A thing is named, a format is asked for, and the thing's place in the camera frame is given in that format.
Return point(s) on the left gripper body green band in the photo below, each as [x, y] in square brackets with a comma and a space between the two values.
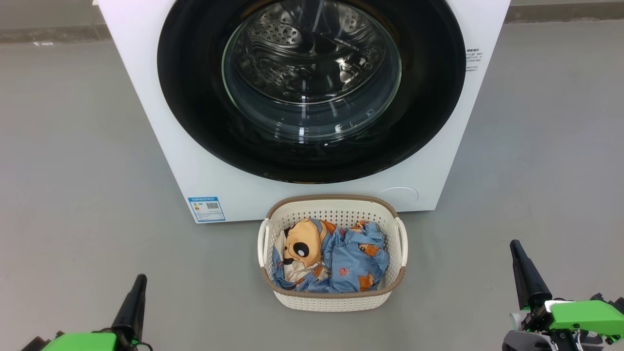
[80, 342]

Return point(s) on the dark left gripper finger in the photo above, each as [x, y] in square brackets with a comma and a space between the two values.
[129, 312]

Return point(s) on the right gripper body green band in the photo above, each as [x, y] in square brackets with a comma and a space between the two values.
[585, 317]

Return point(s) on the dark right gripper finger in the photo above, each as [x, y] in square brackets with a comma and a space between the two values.
[529, 278]

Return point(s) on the blue cartoon pyjama trousers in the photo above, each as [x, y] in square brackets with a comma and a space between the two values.
[358, 261]

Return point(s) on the blue cartoon pyjama top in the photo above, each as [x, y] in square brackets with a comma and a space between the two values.
[300, 243]

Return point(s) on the round black glass washer door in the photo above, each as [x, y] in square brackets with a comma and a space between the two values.
[429, 97]

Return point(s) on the white front-load washing machine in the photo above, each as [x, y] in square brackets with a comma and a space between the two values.
[146, 122]

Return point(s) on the blue energy label sticker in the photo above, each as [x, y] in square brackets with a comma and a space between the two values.
[206, 208]

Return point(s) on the round white filter cover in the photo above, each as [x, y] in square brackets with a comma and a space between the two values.
[397, 196]

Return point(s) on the cream perforated laundry basket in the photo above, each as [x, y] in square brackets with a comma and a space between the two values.
[336, 300]

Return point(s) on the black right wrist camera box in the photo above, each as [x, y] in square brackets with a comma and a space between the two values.
[615, 301]

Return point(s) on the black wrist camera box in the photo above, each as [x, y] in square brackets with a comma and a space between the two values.
[615, 301]
[36, 344]

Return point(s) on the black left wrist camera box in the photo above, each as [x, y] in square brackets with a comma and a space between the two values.
[36, 344]

